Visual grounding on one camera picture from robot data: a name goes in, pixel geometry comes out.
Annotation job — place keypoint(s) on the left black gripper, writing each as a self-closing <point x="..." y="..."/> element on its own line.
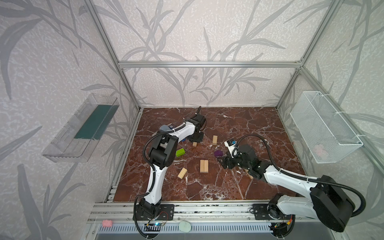
<point x="197" y="132"/>

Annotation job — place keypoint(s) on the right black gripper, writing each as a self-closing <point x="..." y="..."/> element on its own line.
<point x="229" y="161"/>

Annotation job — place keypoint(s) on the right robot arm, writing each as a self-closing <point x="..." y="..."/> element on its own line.
<point x="317" y="198"/>

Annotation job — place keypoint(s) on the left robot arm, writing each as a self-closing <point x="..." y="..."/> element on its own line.
<point x="160" y="152"/>

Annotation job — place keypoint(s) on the green block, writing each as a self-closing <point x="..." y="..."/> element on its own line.
<point x="180" y="152"/>

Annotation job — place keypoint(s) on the light blue oval case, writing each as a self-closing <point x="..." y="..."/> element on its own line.
<point x="166" y="129"/>

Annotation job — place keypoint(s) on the pink object in basket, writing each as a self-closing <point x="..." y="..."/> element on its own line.
<point x="320" y="151"/>

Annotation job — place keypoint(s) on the pale green round disc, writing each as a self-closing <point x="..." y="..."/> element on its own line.
<point x="185" y="226"/>

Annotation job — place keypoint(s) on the pink eraser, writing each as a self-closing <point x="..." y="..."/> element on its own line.
<point x="107" y="223"/>

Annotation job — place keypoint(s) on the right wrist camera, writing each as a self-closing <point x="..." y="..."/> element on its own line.
<point x="232" y="147"/>

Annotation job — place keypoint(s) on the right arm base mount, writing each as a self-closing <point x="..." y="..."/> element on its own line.
<point x="265" y="212"/>

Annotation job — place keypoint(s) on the aluminium front rail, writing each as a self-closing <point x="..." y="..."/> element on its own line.
<point x="193" y="211"/>

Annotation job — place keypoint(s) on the white wire mesh basket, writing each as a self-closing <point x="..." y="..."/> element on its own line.
<point x="321" y="124"/>

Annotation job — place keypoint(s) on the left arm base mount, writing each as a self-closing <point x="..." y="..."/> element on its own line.
<point x="162" y="212"/>

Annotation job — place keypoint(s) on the clear plastic wall tray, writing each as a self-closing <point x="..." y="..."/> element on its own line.
<point x="80" y="136"/>

